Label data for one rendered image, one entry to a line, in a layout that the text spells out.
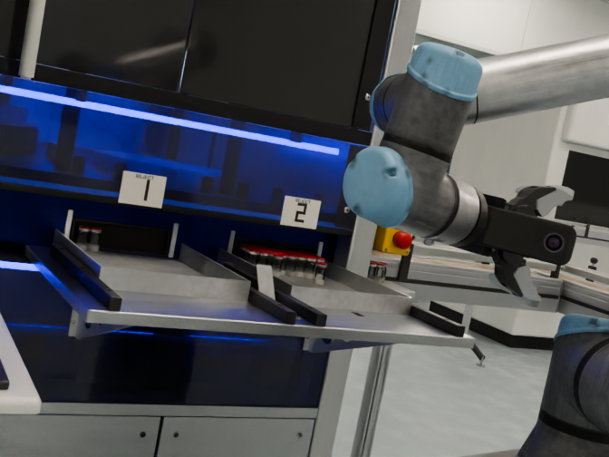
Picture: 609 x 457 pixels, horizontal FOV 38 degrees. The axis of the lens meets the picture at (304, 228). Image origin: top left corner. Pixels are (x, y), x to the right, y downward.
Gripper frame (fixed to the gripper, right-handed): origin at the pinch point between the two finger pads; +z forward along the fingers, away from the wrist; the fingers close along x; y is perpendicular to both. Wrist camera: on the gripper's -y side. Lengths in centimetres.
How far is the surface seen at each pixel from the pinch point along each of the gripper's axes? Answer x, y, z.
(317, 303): 20, 50, 12
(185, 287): 22, 56, -13
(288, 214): 6, 75, 21
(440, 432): 81, 171, 231
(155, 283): 23, 58, -18
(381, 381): 39, 79, 69
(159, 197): 10, 81, -6
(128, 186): 10, 83, -12
